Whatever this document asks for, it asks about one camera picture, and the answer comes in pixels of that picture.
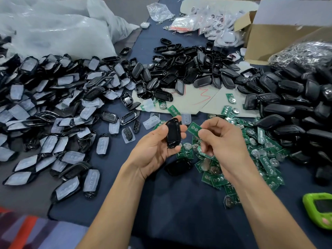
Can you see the large white plastic bag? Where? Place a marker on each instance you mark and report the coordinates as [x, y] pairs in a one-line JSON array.
[[54, 28]]

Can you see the small crumpled clear plastic bag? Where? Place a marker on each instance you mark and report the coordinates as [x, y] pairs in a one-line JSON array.
[[160, 12]]

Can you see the heap of clear parts bags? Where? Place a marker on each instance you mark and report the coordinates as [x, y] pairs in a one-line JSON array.
[[223, 26]]

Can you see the clear plastic film piece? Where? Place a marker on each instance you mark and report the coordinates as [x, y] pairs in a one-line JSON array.
[[151, 121]]

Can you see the yellow-green object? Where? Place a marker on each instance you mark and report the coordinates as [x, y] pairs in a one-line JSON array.
[[317, 210]]

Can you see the clear bag of metal parts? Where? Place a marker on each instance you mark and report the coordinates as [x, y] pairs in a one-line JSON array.
[[303, 53]]

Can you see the pile of assembled black fobs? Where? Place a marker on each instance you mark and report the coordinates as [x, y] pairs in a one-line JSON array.
[[298, 109]]

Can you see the large open cardboard box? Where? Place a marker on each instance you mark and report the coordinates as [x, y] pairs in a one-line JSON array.
[[280, 36]]

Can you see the clear bag with red label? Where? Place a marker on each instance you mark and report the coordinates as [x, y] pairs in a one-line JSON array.
[[185, 23]]

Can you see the small green circuit board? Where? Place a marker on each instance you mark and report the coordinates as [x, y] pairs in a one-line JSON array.
[[194, 129]]

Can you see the person's left forearm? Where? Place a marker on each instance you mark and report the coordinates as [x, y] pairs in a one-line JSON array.
[[111, 215]]

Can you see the small black button strip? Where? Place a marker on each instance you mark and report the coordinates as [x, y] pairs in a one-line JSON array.
[[136, 126]]

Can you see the small white object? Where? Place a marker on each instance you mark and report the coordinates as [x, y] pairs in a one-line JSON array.
[[145, 25]]

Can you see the red blue striped bag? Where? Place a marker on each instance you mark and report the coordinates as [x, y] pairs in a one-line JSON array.
[[36, 230]]

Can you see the person's left hand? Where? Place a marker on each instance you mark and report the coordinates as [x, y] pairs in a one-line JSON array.
[[150, 150]]

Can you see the pile of shells with pads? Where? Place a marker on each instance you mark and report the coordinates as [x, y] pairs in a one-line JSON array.
[[49, 109]]

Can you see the pile of green circuit boards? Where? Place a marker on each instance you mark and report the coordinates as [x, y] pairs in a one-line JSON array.
[[259, 153]]

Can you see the person's right hand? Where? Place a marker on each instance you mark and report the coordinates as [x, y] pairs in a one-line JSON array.
[[225, 145]]

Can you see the pile of black shell halves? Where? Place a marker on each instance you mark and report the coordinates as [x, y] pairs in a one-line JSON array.
[[192, 67]]

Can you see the small clear film piece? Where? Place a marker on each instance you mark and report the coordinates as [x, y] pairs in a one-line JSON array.
[[185, 118]]

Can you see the person's right forearm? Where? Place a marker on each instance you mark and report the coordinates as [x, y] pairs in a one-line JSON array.
[[272, 215]]

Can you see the lone glossy black shell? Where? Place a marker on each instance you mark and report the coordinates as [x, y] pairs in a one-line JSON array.
[[179, 166]]

